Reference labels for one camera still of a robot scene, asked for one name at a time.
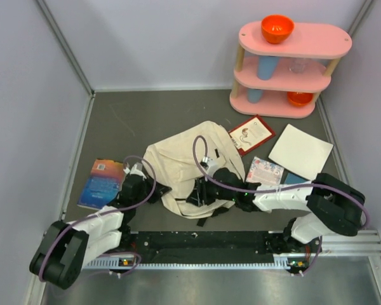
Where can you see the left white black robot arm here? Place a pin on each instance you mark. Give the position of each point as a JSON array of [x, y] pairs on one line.
[[67, 247]]

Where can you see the blue cup on bottom shelf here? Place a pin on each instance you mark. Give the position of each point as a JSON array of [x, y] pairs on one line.
[[254, 95]]

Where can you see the red cover book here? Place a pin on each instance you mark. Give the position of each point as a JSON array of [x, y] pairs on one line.
[[249, 135]]

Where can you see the clear glass on middle shelf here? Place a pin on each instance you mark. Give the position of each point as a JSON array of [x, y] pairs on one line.
[[298, 65]]

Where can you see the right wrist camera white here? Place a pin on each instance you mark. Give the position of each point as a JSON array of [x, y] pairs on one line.
[[210, 165]]

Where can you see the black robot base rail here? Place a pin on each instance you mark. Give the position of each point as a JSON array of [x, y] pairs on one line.
[[204, 247]]

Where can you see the white square notebook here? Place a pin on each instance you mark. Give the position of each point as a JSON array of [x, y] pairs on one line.
[[300, 153]]

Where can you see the pink three-tier shelf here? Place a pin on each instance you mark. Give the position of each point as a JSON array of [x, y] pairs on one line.
[[323, 44]]

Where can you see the orange bowl on bottom shelf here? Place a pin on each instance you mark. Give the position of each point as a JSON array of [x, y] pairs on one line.
[[299, 99]]

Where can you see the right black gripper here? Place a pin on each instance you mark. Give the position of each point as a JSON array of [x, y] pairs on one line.
[[200, 192]]

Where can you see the floral pink white book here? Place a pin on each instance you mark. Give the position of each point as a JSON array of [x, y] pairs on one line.
[[264, 172]]

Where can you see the orange bowl on shelf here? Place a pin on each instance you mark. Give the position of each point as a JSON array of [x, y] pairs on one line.
[[276, 28], [299, 99]]

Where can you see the blue cup on middle shelf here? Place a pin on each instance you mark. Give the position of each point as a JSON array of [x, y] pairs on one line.
[[266, 66]]

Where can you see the blue orange paperback book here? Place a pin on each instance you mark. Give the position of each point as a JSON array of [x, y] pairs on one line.
[[103, 184]]

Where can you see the blue cup on shelf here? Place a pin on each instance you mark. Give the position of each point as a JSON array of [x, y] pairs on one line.
[[266, 66], [254, 95]]

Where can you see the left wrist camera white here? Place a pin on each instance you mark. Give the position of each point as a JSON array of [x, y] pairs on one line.
[[136, 169]]

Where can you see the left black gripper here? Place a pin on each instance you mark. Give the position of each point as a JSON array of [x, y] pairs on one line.
[[161, 190]]

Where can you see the cream canvas student backpack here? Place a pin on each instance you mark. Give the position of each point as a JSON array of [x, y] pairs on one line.
[[174, 165]]

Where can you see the orange bowl on top shelf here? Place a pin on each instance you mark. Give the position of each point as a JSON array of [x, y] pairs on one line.
[[276, 28]]

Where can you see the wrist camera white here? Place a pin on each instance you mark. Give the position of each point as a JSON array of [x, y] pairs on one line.
[[136, 169], [210, 165]]

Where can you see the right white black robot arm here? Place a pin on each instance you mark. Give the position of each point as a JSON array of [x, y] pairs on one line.
[[330, 205]]

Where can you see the small blue notebook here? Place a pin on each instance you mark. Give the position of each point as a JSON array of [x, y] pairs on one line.
[[294, 179]]

